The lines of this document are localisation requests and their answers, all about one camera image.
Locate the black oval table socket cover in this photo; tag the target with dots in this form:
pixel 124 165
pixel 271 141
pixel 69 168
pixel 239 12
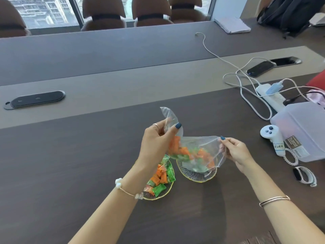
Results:
pixel 287 61
pixel 35 99

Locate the clear plastic bag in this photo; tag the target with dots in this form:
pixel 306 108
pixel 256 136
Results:
pixel 203 144

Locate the white handheld controller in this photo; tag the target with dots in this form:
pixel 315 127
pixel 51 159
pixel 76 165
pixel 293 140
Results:
pixel 275 139

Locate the person's right forearm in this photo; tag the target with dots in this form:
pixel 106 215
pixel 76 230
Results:
pixel 284 215

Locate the light closed book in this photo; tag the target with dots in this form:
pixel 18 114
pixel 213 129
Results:
pixel 318 20

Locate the person's left thumb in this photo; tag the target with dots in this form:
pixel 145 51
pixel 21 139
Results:
pixel 174 131

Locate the black smartphone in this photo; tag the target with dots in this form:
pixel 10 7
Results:
pixel 260 69

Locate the white fitness band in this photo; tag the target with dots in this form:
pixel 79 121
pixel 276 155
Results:
pixel 306 176

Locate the pink cloth item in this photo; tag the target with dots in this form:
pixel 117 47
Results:
pixel 317 97

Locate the white notebook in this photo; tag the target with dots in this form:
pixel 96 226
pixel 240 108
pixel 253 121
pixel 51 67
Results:
pixel 232 24

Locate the gold rimmed glass dish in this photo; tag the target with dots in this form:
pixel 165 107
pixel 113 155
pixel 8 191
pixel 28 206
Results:
pixel 162 196
pixel 196 176

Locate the person's left hand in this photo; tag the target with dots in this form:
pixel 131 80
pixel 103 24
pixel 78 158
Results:
pixel 152 147

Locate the pile of orange green candies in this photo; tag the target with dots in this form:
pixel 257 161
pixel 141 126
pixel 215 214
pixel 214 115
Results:
pixel 161 179
pixel 189 152

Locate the rose gold bangle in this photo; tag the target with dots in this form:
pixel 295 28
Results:
pixel 274 199

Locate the person's right hand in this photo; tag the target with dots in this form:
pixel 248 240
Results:
pixel 238 153

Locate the black backpack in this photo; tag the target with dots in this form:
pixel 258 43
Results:
pixel 289 15

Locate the red cloth item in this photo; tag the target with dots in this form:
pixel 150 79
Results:
pixel 318 80

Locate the translucent plastic container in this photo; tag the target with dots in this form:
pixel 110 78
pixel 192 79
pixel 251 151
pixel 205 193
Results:
pixel 302 127

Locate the person's right thumb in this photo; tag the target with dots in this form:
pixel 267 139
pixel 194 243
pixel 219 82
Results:
pixel 229 140

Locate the white power strip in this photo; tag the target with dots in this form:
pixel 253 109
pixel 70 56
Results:
pixel 275 100

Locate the brown office chair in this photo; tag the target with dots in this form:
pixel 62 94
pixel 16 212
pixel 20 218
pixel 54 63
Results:
pixel 102 12
pixel 188 8
pixel 11 20
pixel 152 11

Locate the person's left forearm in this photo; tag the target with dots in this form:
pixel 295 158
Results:
pixel 111 213

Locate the blue charger adapter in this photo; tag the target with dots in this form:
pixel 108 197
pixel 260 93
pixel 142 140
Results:
pixel 274 88

